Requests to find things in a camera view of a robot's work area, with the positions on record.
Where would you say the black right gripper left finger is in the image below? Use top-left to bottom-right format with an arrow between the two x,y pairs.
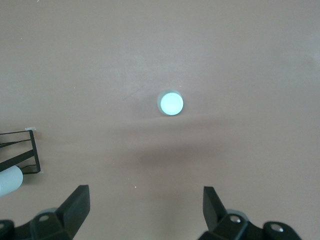
0,184 -> 90,240

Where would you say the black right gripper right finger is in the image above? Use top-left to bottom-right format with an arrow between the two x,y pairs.
198,186 -> 301,240

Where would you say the pale green cup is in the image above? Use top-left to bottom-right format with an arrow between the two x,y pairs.
157,89 -> 185,117

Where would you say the grey cup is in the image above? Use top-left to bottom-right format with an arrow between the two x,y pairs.
0,165 -> 24,198

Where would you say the black wire cup rack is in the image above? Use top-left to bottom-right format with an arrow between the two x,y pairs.
0,129 -> 41,175

